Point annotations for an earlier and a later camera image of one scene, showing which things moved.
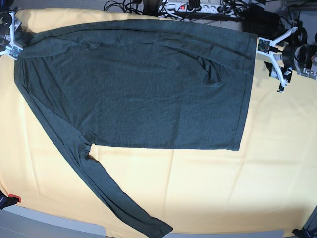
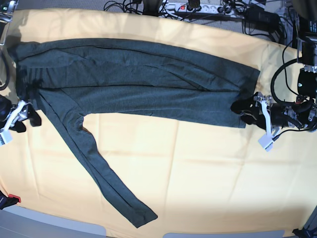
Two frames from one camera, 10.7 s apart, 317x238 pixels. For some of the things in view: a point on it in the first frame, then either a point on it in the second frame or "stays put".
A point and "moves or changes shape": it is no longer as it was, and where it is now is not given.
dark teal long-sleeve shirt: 144,83 moves or changes shape
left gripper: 264,48 -> 280,115
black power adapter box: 256,18 stays put
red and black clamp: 11,200 stays put
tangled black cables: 146,7 stays put
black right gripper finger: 26,36 -> 34,118
